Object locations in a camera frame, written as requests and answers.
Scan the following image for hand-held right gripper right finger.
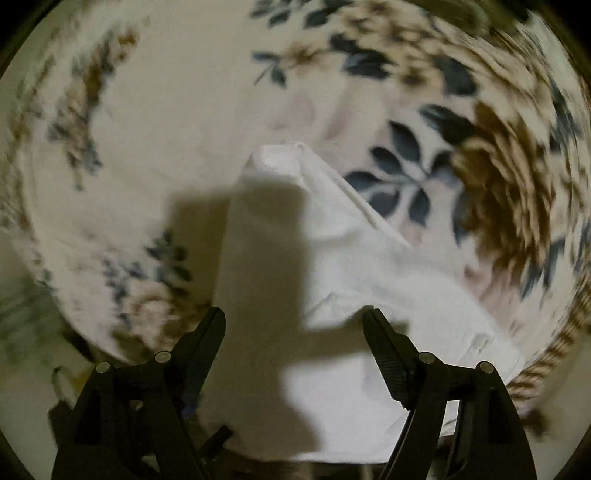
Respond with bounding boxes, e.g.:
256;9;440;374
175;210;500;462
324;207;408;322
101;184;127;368
362;308;539;480

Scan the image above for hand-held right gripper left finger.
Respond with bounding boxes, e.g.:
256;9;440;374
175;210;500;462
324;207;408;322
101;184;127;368
51;307;228;480

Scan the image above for white pants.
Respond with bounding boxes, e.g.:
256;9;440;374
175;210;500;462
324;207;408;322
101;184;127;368
198;141;527;464

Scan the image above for brown checked blanket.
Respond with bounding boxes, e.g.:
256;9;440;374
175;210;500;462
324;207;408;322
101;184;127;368
505;295;588;412

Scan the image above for floral quilt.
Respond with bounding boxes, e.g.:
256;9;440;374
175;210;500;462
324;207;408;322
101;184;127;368
7;0;591;374

